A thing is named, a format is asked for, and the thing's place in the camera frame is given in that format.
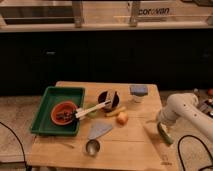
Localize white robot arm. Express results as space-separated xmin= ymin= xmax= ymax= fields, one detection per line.
xmin=156 ymin=93 xmax=213 ymax=142

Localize wooden block in bowl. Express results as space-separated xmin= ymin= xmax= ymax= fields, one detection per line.
xmin=106 ymin=89 xmax=116 ymax=109

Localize black bowl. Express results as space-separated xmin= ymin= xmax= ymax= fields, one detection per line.
xmin=98 ymin=90 xmax=119 ymax=111

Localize yellow banana piece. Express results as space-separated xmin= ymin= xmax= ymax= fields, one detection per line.
xmin=105 ymin=106 xmax=126 ymax=117

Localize jar with blue lid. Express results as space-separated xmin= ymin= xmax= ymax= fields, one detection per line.
xmin=130 ymin=85 xmax=148 ymax=103

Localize yellow red apple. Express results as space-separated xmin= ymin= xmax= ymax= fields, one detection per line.
xmin=116 ymin=112 xmax=128 ymax=125

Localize blue triangular cloth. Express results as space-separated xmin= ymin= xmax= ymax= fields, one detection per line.
xmin=88 ymin=121 xmax=113 ymax=140

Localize orange bowl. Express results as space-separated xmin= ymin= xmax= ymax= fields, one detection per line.
xmin=50 ymin=101 xmax=77 ymax=126

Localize green plastic tray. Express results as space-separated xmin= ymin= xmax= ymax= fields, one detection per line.
xmin=30 ymin=86 xmax=85 ymax=136

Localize black cable right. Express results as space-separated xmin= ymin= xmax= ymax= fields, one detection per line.
xmin=177 ymin=134 xmax=213 ymax=171

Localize black cable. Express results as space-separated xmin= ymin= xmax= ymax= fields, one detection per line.
xmin=0 ymin=121 xmax=33 ymax=171
xmin=177 ymin=134 xmax=213 ymax=171

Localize black cable left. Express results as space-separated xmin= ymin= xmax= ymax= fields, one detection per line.
xmin=0 ymin=121 xmax=33 ymax=171

